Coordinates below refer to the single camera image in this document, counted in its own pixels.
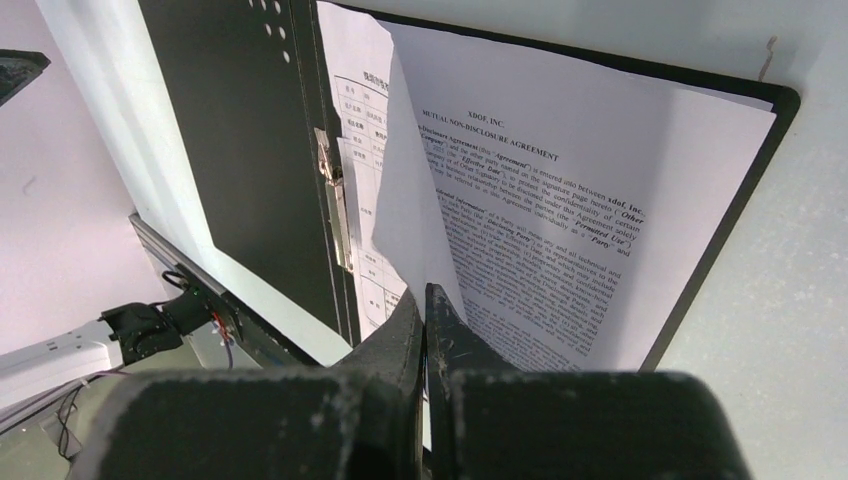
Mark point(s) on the aluminium frame rail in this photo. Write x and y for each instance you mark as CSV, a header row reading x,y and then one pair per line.
x,y
236,336

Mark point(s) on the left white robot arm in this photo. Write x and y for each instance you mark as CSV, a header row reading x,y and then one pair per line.
x,y
119,337

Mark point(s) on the red and black folder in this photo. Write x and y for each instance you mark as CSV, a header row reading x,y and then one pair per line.
x,y
245,81

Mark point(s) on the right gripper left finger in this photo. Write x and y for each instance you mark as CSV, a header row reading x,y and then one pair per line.
x,y
360,418

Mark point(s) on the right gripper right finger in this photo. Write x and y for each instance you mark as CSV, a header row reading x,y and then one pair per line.
x,y
491,420

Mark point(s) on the printed white paper sheet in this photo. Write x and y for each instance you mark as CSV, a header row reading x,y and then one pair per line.
x,y
563,205

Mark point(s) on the white table form sheet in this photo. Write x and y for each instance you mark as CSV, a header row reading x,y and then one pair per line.
x,y
358,53

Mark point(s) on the metal folder clip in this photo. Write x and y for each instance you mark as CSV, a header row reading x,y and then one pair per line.
x,y
333,177

